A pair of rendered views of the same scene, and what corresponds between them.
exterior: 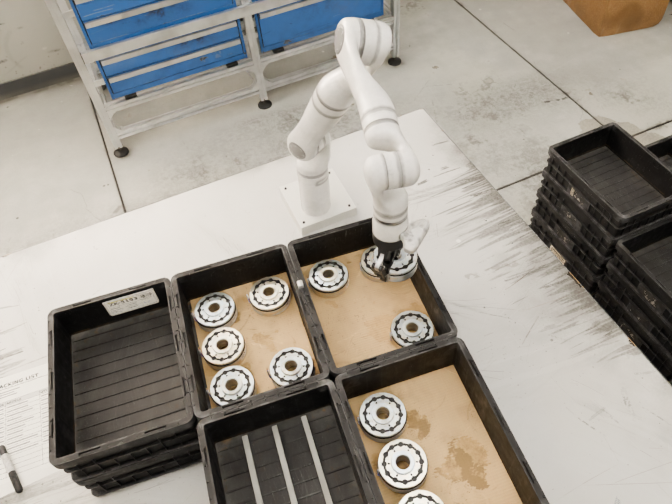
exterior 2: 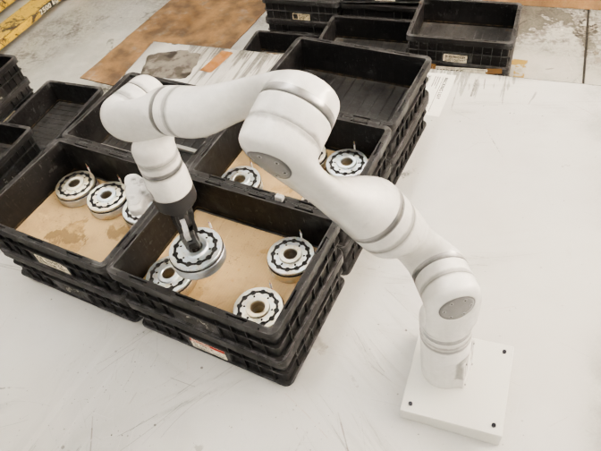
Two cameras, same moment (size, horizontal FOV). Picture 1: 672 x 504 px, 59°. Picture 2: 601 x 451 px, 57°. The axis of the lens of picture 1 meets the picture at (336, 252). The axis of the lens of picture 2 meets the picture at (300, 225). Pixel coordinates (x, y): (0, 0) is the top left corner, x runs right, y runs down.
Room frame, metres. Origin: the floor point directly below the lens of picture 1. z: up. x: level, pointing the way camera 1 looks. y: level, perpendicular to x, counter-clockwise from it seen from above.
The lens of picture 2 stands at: (1.47, -0.45, 1.79)
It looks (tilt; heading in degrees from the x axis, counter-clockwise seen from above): 49 degrees down; 137
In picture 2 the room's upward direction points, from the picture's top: 10 degrees counter-clockwise
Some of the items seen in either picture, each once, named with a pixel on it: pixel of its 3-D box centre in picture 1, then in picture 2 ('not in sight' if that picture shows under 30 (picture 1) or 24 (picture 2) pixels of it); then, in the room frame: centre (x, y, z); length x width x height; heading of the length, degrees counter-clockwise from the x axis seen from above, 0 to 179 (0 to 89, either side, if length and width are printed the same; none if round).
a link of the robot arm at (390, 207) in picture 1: (386, 186); (149, 126); (0.81, -0.11, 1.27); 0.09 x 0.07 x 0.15; 94
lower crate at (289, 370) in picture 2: not in sight; (240, 290); (0.82, -0.06, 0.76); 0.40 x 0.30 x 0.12; 13
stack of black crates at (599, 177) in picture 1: (600, 210); not in sight; (1.43, -1.01, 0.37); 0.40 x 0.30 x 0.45; 19
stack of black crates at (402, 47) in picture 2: not in sight; (367, 70); (0.20, 1.31, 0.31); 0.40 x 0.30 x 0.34; 19
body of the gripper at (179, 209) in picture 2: (389, 240); (178, 203); (0.81, -0.12, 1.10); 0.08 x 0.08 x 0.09
